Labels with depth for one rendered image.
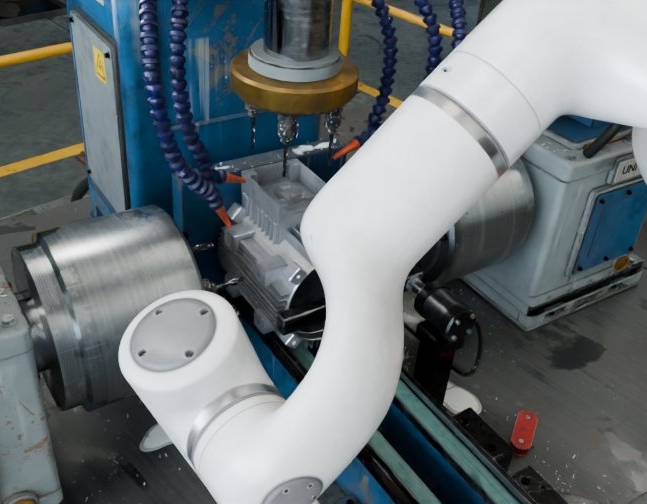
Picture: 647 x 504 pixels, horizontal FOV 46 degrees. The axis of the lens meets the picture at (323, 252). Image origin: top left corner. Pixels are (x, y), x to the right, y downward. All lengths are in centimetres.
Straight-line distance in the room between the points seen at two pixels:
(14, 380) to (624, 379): 102
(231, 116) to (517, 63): 80
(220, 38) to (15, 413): 63
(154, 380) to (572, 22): 37
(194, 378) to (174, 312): 6
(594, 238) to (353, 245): 99
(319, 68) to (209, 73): 27
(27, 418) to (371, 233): 58
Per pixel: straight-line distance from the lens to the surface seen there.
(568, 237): 142
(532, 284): 144
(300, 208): 112
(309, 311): 109
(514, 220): 129
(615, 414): 140
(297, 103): 100
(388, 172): 52
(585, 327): 156
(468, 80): 54
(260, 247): 115
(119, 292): 96
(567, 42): 56
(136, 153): 124
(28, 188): 350
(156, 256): 99
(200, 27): 121
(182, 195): 116
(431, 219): 53
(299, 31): 102
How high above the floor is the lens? 172
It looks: 35 degrees down
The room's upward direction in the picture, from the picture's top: 5 degrees clockwise
